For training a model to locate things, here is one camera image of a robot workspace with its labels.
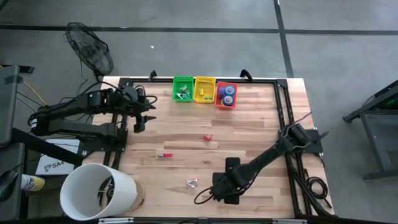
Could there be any large white cylinder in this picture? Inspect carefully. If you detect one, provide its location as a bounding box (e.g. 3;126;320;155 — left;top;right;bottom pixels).
59;162;138;222

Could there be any black aluminium table frame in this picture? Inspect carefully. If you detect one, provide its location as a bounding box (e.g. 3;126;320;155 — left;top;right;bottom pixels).
102;70;335;218

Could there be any black metal beam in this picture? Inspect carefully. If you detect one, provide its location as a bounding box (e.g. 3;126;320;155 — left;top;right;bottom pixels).
11;127;85;167

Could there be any white printed box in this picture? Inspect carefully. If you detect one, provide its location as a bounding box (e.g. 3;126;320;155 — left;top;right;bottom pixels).
35;138;82;176

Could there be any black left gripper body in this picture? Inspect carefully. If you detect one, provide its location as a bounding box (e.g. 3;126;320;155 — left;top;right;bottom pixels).
119;85;147;134

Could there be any black cable coil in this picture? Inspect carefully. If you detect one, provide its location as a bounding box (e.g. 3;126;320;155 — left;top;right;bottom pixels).
303;167;333;210

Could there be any silver metal bracket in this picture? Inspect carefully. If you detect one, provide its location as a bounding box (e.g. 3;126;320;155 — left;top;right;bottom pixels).
98;217;134;224
272;218;308;224

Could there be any green plastic basket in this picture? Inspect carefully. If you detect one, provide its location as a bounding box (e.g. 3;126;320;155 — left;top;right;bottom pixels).
172;76;195;103

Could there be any yellow spray can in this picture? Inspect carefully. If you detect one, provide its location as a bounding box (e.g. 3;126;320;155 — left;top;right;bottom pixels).
21;174;46;192

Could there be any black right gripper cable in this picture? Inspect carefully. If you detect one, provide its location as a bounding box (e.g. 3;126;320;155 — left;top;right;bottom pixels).
194;185;218;205

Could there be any black floor fan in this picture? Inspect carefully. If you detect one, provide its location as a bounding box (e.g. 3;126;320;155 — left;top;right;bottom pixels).
64;21;114;82

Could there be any orange plastic basket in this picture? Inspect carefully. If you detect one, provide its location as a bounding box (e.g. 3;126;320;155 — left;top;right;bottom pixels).
214;81;239;110

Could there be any black metal stand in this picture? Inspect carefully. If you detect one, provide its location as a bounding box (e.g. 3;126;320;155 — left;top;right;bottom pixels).
341;79;398;181

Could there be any yellow plastic basket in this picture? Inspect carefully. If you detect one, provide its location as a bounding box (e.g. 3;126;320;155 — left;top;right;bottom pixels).
193;76;216;104

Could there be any yellow cable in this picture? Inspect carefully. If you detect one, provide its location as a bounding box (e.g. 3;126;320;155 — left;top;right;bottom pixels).
21;81;51;109

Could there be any black computer mouse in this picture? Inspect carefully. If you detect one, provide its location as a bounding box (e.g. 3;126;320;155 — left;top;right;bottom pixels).
0;169;19;202

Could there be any brown cardboard ring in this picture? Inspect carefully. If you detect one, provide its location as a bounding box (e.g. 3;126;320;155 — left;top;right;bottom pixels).
129;179;146;212

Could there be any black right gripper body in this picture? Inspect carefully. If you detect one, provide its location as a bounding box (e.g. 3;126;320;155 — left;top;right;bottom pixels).
214;167;249;200

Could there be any grey equipment case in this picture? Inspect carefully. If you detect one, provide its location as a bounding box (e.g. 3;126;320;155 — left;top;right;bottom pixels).
0;64;21;146

